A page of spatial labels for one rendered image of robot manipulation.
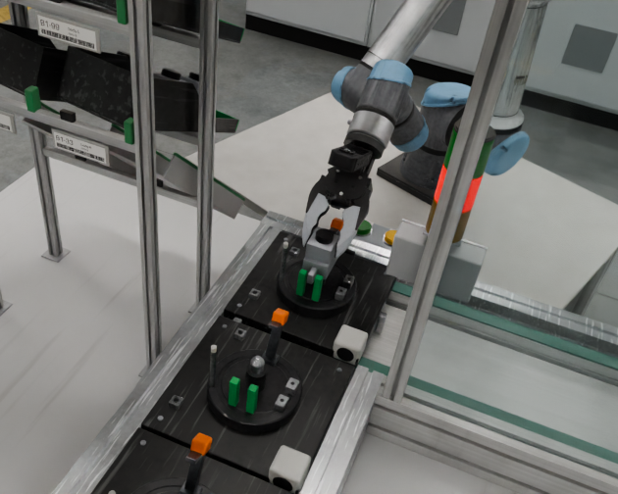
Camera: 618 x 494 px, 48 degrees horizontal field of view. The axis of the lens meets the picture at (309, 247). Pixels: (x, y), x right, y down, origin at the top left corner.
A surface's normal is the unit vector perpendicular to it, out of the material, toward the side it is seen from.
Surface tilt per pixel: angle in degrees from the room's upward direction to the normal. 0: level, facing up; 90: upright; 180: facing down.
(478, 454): 90
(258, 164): 0
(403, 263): 90
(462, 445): 90
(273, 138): 0
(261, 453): 0
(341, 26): 90
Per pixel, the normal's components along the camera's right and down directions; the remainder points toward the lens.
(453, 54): -0.36, 0.57
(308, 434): 0.11, -0.76
